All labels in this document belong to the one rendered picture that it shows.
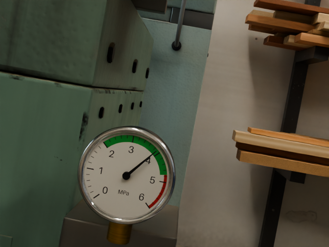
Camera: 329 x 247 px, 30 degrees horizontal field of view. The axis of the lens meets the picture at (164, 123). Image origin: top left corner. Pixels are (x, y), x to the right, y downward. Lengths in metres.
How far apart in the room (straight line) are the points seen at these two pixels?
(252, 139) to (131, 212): 2.03
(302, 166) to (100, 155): 2.07
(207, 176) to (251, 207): 0.26
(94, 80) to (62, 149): 0.06
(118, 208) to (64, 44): 0.13
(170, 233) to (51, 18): 0.18
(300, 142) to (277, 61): 0.54
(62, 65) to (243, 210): 2.52
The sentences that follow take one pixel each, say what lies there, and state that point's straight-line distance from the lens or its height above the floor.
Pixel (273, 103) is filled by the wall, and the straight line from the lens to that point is 2.91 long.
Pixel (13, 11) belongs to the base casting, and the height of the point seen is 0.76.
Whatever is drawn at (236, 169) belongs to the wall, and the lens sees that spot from 2.91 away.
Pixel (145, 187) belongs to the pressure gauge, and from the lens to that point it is 0.39.
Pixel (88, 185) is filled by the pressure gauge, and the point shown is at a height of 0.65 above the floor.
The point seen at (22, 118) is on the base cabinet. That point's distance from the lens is 0.47.
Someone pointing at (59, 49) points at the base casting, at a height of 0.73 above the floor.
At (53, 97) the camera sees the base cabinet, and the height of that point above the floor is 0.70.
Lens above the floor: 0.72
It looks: 3 degrees down
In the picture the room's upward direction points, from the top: 10 degrees clockwise
